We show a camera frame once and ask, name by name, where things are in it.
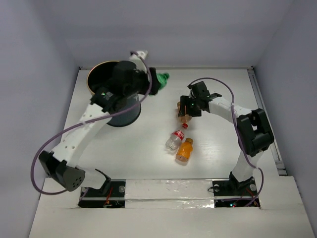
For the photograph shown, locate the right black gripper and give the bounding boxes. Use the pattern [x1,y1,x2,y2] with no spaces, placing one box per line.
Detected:
[178,95,202,117]

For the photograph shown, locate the small orange bottle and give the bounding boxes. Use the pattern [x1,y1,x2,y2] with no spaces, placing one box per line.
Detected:
[175,138,194,164]
[176,102,192,123]

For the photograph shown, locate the green plastic bottle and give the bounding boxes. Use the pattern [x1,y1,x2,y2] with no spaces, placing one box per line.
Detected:
[157,73,170,90]

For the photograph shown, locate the clear bottle red label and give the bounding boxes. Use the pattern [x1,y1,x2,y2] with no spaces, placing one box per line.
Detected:
[165,123,188,151]

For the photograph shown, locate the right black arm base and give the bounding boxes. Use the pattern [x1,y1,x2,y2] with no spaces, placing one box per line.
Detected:
[208,172,260,208]

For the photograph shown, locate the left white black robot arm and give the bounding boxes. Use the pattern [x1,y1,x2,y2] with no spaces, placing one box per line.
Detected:
[35,60,160,196]

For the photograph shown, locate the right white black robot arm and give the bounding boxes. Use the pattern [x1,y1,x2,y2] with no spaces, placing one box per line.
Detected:
[178,78,274,196]

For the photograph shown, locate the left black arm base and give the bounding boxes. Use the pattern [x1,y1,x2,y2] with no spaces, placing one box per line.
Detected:
[78,179,126,208]

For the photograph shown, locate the dark bin with gold rim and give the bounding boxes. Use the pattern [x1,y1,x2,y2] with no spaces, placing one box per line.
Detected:
[86,61,141,127]

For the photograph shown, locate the silver foil strip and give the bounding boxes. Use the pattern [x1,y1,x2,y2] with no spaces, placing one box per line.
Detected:
[124,179,214,209]

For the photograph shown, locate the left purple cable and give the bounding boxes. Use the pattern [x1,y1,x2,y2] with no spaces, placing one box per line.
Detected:
[31,51,152,195]

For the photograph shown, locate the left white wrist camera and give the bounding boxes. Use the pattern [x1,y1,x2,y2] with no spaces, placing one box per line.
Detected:
[129,50,148,65]

